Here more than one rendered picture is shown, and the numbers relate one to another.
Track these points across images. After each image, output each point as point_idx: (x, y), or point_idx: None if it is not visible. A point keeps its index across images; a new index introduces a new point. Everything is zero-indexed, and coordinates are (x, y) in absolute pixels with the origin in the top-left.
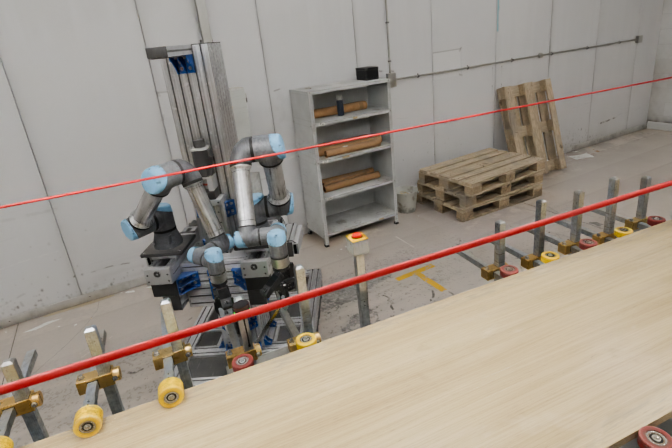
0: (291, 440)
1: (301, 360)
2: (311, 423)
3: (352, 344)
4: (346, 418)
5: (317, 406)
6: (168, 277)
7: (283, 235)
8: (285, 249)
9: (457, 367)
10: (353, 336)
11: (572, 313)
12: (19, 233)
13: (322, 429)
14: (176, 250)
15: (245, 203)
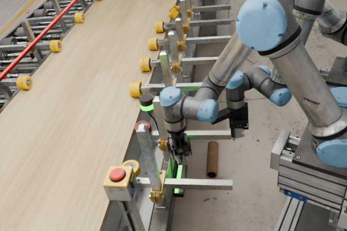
0: (56, 136)
1: (110, 158)
2: (56, 147)
3: (92, 196)
4: (39, 164)
5: (63, 153)
6: None
7: (161, 98)
8: (163, 112)
9: None
10: (100, 202)
11: None
12: None
13: (46, 150)
14: (332, 77)
15: (220, 54)
